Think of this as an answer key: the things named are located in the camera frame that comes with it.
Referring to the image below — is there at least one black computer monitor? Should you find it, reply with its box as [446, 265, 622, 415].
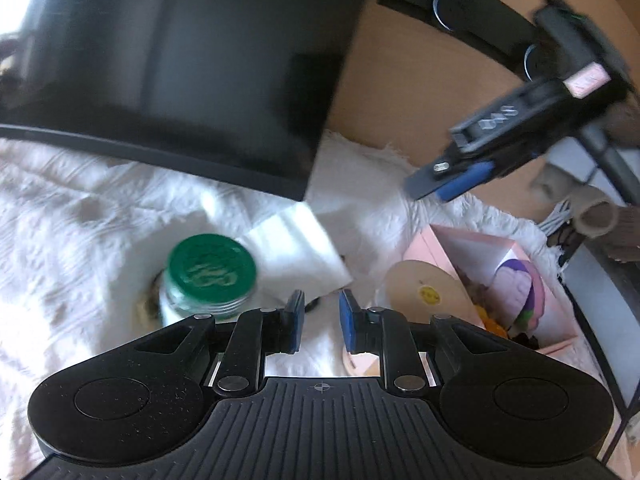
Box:
[0, 0, 382, 204]

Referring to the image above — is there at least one black power strip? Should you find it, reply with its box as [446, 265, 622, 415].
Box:
[377, 0, 558, 82]

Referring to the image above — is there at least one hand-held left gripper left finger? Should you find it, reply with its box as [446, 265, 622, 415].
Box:
[132, 290, 307, 400]

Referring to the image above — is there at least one orange fabric flower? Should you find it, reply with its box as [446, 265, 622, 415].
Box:
[477, 307, 508, 337]

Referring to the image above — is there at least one pink cardboard box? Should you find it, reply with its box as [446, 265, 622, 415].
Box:
[402, 225, 580, 357]

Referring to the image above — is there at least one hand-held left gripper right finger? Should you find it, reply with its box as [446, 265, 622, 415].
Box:
[338, 289, 506, 395]

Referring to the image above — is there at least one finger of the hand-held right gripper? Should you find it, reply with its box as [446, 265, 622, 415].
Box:
[404, 157, 453, 200]
[436, 160, 497, 203]

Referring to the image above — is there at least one clear jar with beige contents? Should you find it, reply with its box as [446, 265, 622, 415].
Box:
[342, 260, 490, 377]

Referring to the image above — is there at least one white textured table cloth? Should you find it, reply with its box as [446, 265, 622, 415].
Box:
[0, 130, 593, 480]

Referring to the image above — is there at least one purple pink foam basket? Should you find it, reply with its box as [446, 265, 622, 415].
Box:
[492, 256, 545, 333]

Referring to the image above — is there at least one white paper tissue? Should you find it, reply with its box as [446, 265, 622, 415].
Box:
[247, 202, 354, 307]

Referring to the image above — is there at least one beige fuzzy object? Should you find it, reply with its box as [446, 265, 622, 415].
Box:
[529, 167, 640, 263]

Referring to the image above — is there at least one white power cable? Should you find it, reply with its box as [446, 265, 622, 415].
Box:
[539, 199, 575, 235]

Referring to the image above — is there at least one green lid glass jar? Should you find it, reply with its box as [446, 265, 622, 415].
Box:
[157, 234, 259, 327]

